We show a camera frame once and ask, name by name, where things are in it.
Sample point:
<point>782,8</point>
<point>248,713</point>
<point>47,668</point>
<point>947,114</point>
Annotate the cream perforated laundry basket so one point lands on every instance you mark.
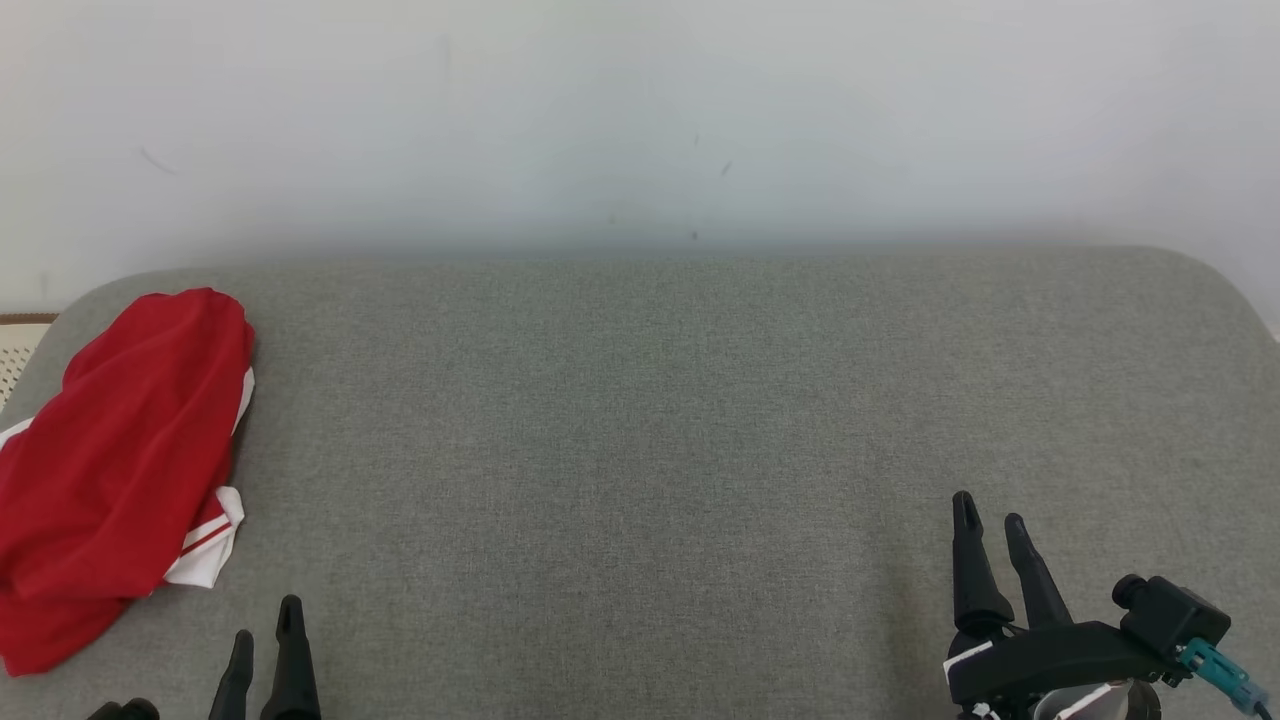
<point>15,360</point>

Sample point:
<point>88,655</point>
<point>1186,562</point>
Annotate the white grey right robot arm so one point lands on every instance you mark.
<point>1090,705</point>

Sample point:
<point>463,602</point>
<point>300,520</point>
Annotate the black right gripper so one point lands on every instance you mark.
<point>1060,660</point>

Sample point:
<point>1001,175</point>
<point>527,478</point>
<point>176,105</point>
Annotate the red basketball jersey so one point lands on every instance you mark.
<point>60,630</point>

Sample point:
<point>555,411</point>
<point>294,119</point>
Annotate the red shorts with white band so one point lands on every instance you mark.
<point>130,430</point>

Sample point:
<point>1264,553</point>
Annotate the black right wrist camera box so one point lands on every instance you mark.
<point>1170,615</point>

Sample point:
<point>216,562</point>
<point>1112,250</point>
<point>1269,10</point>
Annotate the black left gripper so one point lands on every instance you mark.
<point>125,711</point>

